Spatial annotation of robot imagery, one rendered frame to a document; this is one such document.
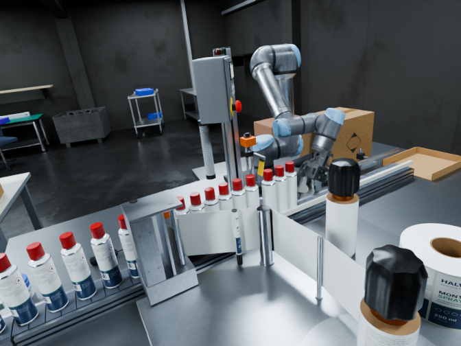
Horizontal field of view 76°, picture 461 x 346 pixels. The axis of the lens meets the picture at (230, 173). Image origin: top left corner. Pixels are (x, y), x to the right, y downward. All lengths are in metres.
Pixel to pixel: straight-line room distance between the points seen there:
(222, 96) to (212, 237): 0.43
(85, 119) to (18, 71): 1.79
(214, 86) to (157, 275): 0.55
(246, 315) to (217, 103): 0.59
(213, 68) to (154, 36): 6.84
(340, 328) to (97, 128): 6.28
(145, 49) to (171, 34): 0.70
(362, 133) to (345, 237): 0.87
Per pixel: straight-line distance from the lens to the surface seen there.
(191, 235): 0.92
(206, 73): 0.92
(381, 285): 0.52
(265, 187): 1.06
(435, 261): 0.80
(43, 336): 1.01
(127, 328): 0.94
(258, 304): 0.84
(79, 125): 6.76
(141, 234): 0.77
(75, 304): 1.01
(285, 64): 1.45
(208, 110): 0.93
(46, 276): 0.94
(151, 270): 0.83
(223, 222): 0.89
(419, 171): 1.77
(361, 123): 1.68
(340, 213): 0.89
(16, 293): 0.96
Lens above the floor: 1.49
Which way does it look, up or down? 22 degrees down
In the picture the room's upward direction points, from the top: 6 degrees counter-clockwise
